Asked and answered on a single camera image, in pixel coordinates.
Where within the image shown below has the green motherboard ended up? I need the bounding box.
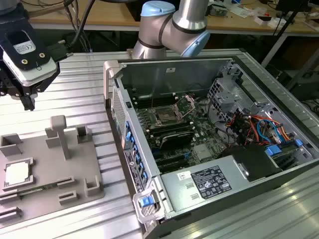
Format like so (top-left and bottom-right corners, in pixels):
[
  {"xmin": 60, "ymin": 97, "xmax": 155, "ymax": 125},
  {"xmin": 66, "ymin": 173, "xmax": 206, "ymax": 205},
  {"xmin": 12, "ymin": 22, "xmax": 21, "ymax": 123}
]
[{"xmin": 134, "ymin": 94, "xmax": 234, "ymax": 175}]

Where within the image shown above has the silver CPU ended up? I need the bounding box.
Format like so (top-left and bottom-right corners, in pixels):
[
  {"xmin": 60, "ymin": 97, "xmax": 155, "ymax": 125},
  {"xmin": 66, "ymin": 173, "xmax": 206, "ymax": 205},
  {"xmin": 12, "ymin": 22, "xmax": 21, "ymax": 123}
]
[{"xmin": 4, "ymin": 161, "xmax": 31, "ymax": 187}]

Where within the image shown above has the black cable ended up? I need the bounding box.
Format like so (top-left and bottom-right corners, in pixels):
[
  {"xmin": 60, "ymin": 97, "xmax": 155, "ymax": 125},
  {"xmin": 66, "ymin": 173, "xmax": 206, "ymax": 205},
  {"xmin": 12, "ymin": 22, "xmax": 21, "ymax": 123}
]
[{"xmin": 48, "ymin": 0, "xmax": 100, "ymax": 62}]

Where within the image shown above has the white small box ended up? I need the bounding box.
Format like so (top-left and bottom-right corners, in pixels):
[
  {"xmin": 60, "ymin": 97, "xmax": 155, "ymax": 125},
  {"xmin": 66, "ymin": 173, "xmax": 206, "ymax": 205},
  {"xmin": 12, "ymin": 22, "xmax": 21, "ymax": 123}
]
[{"xmin": 254, "ymin": 16, "xmax": 273, "ymax": 26}]

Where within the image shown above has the green RAM stick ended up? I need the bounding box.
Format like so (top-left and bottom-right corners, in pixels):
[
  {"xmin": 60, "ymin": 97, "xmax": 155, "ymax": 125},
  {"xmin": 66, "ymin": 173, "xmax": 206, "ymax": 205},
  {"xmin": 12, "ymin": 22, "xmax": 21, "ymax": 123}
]
[{"xmin": 17, "ymin": 183, "xmax": 60, "ymax": 197}]

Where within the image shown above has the wooden desk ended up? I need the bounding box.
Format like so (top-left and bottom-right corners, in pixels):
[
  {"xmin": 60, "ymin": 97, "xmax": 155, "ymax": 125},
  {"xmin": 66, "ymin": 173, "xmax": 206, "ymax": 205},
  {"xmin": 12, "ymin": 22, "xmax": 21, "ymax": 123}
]
[{"xmin": 24, "ymin": 0, "xmax": 319, "ymax": 38}]

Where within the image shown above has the grey parts rack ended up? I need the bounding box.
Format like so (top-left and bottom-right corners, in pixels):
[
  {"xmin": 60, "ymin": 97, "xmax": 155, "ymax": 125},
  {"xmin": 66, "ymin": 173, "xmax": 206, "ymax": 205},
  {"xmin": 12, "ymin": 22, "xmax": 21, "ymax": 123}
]
[{"xmin": 0, "ymin": 115, "xmax": 105, "ymax": 224}]

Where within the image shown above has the metal socket cover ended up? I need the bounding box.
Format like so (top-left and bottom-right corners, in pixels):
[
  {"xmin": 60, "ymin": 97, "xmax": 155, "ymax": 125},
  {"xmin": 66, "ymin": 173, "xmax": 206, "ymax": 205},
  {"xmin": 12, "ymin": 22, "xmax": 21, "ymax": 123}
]
[{"xmin": 174, "ymin": 94, "xmax": 198, "ymax": 120}]

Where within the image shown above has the perforated metal drive cage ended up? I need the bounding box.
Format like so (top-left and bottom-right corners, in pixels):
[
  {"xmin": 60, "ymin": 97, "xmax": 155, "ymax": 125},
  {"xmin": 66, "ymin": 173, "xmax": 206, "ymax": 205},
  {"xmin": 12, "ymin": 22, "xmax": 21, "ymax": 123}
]
[{"xmin": 206, "ymin": 77, "xmax": 252, "ymax": 118}]

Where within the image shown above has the blue disk carrier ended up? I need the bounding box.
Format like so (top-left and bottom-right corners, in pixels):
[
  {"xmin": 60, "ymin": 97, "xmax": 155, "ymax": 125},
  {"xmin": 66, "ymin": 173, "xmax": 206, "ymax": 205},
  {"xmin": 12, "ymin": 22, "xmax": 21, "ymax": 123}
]
[{"xmin": 265, "ymin": 145, "xmax": 282, "ymax": 157}]

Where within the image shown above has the blue wire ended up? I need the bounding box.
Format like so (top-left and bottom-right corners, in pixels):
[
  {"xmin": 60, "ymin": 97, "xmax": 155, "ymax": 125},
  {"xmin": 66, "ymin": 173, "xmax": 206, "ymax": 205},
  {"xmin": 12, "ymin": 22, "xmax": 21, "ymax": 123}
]
[{"xmin": 256, "ymin": 119, "xmax": 285, "ymax": 143}]

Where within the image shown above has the blue case latch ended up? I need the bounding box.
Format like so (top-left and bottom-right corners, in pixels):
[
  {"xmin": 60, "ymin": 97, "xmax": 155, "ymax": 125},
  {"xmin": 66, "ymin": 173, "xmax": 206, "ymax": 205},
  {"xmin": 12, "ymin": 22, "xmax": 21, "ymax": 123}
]
[{"xmin": 139, "ymin": 196, "xmax": 153, "ymax": 208}]

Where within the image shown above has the black RAM slot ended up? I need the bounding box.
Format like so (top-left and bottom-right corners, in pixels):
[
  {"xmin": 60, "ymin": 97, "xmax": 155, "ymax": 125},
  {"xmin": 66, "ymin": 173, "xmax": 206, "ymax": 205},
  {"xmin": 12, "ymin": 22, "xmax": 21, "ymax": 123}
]
[
  {"xmin": 133, "ymin": 94, "xmax": 175, "ymax": 107},
  {"xmin": 147, "ymin": 119, "xmax": 194, "ymax": 136}
]

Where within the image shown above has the CPU socket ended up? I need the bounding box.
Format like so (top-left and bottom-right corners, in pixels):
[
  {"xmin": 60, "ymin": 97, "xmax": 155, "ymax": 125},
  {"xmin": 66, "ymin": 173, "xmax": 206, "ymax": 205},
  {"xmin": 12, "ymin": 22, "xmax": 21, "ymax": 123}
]
[{"xmin": 152, "ymin": 106, "xmax": 180, "ymax": 125}]

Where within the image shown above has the black plastic shroud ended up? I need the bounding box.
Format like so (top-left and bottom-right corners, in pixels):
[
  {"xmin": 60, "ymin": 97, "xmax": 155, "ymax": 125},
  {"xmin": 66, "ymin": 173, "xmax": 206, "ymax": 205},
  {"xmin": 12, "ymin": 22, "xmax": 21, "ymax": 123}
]
[{"xmin": 219, "ymin": 144, "xmax": 284, "ymax": 183}]

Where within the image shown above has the orange wire bundle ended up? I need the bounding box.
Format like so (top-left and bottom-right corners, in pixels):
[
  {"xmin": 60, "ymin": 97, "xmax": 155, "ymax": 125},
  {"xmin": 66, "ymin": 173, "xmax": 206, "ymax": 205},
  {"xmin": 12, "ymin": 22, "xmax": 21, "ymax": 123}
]
[{"xmin": 225, "ymin": 114, "xmax": 296, "ymax": 147}]

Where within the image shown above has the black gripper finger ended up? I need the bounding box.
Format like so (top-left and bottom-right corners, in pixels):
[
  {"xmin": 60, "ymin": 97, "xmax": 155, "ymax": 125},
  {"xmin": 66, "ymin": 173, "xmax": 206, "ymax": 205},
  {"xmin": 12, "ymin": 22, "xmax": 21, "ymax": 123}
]
[
  {"xmin": 0, "ymin": 69, "xmax": 23, "ymax": 100},
  {"xmin": 21, "ymin": 63, "xmax": 61, "ymax": 112}
]

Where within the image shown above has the grey power supply unit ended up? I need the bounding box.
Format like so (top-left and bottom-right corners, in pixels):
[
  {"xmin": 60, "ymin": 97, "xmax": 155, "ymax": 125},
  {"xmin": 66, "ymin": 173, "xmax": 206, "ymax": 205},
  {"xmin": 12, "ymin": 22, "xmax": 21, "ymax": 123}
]
[{"xmin": 159, "ymin": 155, "xmax": 250, "ymax": 213}]

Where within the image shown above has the black expansion card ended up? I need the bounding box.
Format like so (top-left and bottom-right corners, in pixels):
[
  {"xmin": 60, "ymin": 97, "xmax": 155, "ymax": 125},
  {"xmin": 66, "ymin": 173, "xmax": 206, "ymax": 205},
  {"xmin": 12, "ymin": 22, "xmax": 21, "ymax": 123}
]
[{"xmin": 159, "ymin": 130, "xmax": 194, "ymax": 150}]

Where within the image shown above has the open PC case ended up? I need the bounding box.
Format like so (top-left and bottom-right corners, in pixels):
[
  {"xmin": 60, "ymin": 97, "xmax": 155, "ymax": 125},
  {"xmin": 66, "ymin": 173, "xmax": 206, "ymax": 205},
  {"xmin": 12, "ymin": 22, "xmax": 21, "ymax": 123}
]
[{"xmin": 103, "ymin": 56, "xmax": 319, "ymax": 239}]

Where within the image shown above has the silver chipset heatsink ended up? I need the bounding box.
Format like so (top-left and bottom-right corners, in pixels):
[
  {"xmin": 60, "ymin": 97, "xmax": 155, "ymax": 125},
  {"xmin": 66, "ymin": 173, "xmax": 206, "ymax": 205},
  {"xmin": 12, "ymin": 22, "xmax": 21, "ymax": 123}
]
[{"xmin": 194, "ymin": 144, "xmax": 210, "ymax": 160}]

